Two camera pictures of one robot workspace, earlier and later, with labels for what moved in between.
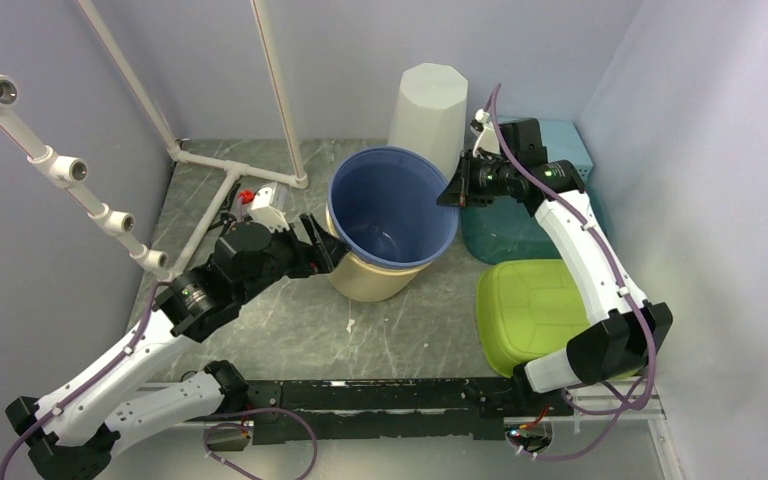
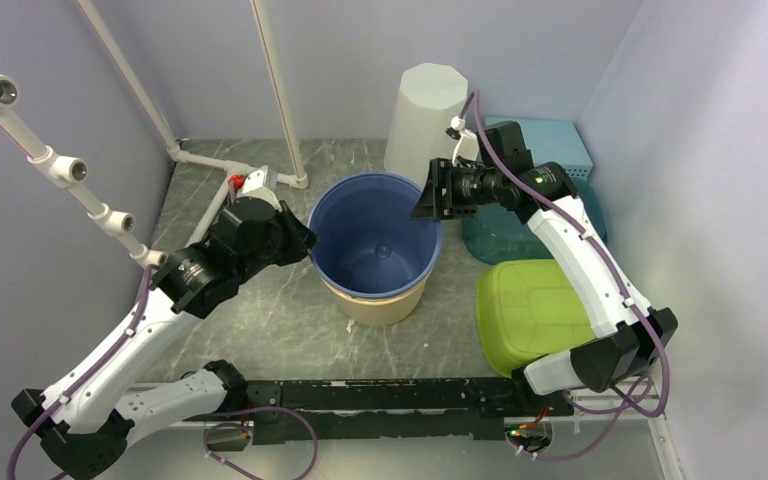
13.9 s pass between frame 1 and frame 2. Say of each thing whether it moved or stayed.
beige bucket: moved
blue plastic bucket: moved
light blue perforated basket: stayed
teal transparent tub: stayed
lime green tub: stayed
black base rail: stayed
